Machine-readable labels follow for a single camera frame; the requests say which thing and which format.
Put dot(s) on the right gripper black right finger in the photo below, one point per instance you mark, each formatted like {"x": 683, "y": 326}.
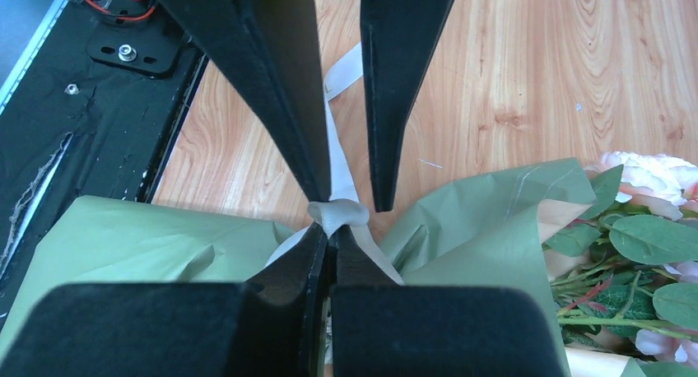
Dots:
{"x": 484, "y": 308}

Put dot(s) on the fake rose stem one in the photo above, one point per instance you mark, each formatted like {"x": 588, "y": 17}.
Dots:
{"x": 666, "y": 185}

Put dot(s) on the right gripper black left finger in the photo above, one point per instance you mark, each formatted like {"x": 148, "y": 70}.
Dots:
{"x": 268, "y": 325}

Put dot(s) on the cream printed ribbon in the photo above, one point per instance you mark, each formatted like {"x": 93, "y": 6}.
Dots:
{"x": 324, "y": 283}

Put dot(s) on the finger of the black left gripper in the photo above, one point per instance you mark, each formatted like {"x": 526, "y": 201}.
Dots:
{"x": 398, "y": 41}
{"x": 269, "y": 52}

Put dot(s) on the fake rose stem three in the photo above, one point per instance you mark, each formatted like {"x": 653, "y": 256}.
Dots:
{"x": 633, "y": 287}

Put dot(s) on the wrapping paper sheet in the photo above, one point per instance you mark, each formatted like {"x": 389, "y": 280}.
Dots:
{"x": 101, "y": 240}

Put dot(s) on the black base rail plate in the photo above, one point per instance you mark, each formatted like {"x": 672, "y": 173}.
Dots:
{"x": 95, "y": 113}

